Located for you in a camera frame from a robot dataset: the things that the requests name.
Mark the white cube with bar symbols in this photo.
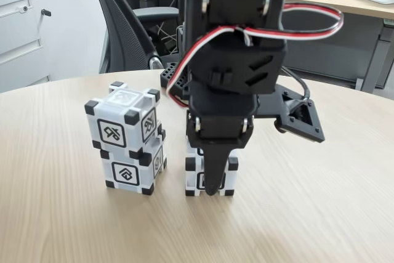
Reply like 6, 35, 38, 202
184, 144, 239, 198

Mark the white cube with scissors symbol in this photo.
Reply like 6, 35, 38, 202
85, 81, 166, 153

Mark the white cube with house symbol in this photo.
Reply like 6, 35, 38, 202
100, 144, 168, 196

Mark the black office chair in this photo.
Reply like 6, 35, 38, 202
82, 0, 182, 75

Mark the white drawer cabinet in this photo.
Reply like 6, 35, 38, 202
0, 0, 109, 94

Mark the black camera cable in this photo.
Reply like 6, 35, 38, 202
278, 67, 312, 103

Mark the red white black servo cable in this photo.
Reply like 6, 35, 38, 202
166, 2, 345, 107

